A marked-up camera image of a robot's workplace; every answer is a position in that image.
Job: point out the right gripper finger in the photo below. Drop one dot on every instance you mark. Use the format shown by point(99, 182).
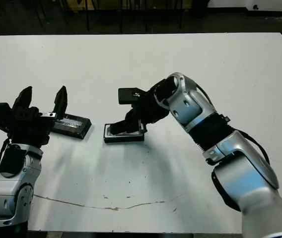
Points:
point(134, 126)
point(122, 124)

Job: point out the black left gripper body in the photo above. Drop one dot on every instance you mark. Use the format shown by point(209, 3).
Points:
point(29, 125)

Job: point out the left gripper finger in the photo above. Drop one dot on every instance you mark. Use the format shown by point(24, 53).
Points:
point(61, 102)
point(23, 98)

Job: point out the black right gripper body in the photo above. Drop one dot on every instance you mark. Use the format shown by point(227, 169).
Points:
point(148, 109)

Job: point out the black camera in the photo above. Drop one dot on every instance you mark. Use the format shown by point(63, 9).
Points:
point(122, 133)

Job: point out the black box lid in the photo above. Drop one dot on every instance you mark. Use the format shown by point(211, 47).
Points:
point(74, 126)

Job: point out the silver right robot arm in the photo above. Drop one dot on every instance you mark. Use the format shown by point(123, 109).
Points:
point(245, 173)

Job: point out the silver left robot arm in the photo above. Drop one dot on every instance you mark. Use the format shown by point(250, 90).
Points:
point(7, 196)

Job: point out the black box base white insert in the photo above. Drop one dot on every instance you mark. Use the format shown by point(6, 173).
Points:
point(123, 139)

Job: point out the black trash bin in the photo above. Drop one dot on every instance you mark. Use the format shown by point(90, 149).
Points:
point(199, 8)

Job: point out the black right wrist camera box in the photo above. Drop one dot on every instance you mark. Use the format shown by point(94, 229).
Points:
point(128, 96)

